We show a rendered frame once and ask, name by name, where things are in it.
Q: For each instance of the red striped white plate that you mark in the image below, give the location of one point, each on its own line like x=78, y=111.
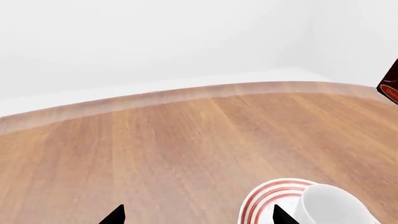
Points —
x=262, y=198

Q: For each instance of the brown chocolate pudding box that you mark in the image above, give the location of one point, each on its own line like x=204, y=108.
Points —
x=390, y=84

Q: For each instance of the white mug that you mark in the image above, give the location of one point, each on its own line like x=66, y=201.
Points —
x=329, y=205

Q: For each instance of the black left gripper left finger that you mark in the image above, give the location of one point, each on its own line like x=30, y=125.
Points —
x=115, y=217

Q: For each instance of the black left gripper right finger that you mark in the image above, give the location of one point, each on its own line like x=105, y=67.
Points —
x=282, y=216

